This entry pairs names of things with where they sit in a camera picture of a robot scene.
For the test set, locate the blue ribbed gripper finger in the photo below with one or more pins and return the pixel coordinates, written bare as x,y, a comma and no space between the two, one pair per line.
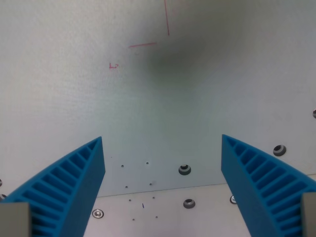
74,187
249,187

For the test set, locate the silver pan head screw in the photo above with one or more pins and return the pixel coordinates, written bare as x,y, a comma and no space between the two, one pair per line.
98,213
232,199

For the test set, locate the grey countersunk bolt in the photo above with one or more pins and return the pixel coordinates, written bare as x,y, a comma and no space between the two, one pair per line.
184,170
189,204
279,150
314,113

